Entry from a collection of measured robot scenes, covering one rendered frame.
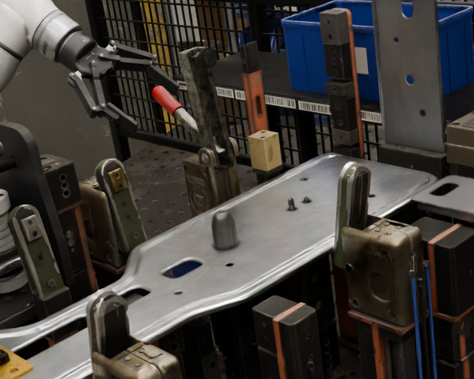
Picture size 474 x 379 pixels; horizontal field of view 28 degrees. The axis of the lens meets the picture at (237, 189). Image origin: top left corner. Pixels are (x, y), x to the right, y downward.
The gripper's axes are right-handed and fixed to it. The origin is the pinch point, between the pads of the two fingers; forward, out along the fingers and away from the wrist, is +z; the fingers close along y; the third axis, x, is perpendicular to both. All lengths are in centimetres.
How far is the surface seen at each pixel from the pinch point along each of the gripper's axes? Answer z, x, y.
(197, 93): 16.2, 38.4, 23.7
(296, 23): 15.4, 25.6, -13.9
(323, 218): 41, 39, 30
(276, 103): 19.8, 11.6, -8.5
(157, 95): 9.5, 30.2, 21.6
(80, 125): -71, -166, -101
